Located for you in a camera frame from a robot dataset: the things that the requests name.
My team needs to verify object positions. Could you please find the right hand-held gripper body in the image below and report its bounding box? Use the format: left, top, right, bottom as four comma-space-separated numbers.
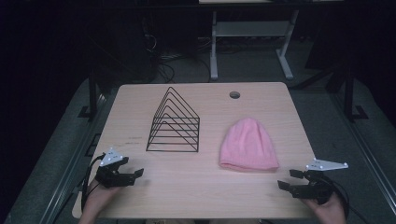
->
291, 158, 349, 205

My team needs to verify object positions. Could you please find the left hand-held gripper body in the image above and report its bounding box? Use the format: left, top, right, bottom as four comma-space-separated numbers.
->
94, 147, 135, 189

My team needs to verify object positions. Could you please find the person's left hand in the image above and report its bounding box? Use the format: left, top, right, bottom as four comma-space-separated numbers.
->
84, 178, 121, 219

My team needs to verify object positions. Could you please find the person's right hand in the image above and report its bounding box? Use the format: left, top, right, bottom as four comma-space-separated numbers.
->
301, 192, 347, 224

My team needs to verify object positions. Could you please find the pink knit beanie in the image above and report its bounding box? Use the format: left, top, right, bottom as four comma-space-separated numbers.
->
219, 117, 280, 173

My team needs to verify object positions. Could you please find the black metal stand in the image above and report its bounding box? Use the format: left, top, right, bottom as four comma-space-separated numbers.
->
77, 36, 105, 121
325, 62, 370, 123

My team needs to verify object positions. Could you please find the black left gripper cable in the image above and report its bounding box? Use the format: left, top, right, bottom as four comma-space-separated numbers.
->
80, 152, 107, 211

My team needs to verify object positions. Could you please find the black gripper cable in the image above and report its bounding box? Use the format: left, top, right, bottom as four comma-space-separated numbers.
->
80, 152, 107, 211
322, 175, 372, 224

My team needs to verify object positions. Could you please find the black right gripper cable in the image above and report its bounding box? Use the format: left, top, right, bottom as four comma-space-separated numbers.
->
322, 175, 372, 224

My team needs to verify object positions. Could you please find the grey metal floor rail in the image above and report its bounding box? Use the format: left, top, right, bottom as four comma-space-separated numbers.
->
328, 91, 396, 217
39, 92, 108, 224

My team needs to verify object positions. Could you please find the black wire rack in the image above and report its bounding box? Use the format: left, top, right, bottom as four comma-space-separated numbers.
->
145, 86, 201, 154

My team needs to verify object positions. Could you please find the bundle of floor cables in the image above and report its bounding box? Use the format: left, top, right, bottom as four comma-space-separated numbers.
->
142, 18, 213, 84

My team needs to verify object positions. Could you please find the white metal desk frame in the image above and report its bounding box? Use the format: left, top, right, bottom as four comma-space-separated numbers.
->
209, 8, 301, 81

